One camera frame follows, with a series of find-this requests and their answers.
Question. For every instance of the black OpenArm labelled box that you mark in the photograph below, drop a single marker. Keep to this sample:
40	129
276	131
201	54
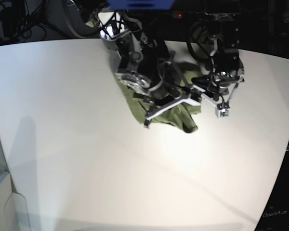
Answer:
275	216

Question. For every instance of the white bin at left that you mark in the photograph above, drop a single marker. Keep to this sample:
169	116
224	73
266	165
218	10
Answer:
13	207

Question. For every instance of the blue box overhead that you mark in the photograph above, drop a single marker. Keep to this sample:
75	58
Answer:
141	4

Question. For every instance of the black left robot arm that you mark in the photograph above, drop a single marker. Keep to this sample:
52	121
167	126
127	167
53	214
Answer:
213	41

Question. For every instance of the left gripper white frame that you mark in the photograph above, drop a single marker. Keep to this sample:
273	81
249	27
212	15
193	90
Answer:
218	93

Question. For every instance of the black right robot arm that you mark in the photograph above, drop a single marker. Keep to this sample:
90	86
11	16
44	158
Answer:
156	87

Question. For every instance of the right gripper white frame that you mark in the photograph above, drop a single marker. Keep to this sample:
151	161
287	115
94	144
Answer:
173	91

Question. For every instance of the green T-shirt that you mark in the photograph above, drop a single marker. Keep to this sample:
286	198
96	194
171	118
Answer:
179	116

